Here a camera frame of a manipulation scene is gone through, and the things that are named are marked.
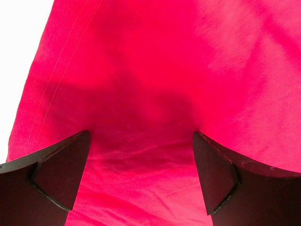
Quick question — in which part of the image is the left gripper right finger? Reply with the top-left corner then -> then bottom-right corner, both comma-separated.
193,132 -> 301,226

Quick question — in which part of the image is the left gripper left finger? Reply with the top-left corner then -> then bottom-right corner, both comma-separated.
0,130 -> 90,226

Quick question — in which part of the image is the crimson red t shirt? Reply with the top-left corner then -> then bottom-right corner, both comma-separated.
8,0 -> 301,226

